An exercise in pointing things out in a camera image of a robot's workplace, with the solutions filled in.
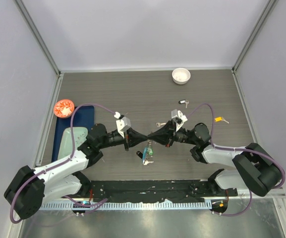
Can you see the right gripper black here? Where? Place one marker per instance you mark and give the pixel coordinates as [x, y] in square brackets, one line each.
[164, 135]

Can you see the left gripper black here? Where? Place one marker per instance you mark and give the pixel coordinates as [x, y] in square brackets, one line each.
[133, 138]

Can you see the bare silver key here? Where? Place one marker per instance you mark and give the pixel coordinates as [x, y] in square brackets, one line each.
[158, 124]

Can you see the key with black tag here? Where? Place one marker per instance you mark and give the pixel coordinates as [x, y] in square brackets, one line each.
[185, 102]
[139, 154]

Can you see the key with green tag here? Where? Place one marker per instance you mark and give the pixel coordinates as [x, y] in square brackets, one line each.
[150, 151]

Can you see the large keyring with small rings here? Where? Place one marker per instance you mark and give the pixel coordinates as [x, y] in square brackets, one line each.
[147, 159]

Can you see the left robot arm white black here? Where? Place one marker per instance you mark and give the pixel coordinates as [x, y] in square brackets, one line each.
[31, 188]

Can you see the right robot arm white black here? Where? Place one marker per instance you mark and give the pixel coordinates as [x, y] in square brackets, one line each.
[252, 167]

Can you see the pale green rectangular plate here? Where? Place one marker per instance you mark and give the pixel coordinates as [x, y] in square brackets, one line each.
[65, 148]

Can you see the dark blue tray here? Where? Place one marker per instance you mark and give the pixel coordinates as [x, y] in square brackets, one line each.
[84, 117]

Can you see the key with yellow tag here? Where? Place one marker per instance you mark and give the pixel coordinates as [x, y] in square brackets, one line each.
[220, 119]

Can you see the white bowl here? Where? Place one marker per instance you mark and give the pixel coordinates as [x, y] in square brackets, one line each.
[181, 76]

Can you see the orange patterned bowl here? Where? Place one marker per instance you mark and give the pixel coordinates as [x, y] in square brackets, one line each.
[63, 108]

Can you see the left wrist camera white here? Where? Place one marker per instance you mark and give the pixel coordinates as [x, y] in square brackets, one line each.
[123, 123]

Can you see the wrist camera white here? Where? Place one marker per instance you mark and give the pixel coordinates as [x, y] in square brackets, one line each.
[178, 118]
[123, 123]

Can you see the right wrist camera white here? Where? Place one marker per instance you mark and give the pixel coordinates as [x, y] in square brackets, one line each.
[178, 118]

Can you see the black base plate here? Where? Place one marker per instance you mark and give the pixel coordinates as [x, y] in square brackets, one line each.
[152, 191]

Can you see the slotted cable duct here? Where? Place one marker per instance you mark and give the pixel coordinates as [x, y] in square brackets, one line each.
[166, 205]

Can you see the aluminium frame rail front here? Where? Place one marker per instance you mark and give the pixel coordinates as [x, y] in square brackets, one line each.
[277, 193]

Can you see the right aluminium corner post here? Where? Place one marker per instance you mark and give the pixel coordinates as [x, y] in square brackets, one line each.
[267, 10]

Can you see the aluminium corner post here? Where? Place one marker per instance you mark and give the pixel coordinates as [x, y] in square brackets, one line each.
[267, 10]
[35, 32]

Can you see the left aluminium corner post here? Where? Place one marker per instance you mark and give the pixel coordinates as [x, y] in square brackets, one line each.
[35, 32]

